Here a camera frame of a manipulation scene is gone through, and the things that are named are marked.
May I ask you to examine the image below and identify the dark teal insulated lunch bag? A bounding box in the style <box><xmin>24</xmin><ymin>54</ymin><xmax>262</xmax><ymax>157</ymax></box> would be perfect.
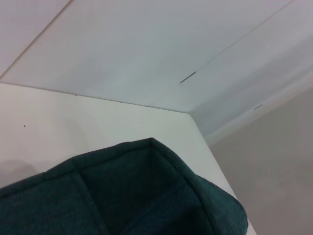
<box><xmin>0</xmin><ymin>137</ymin><xmax>249</xmax><ymax>235</ymax></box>

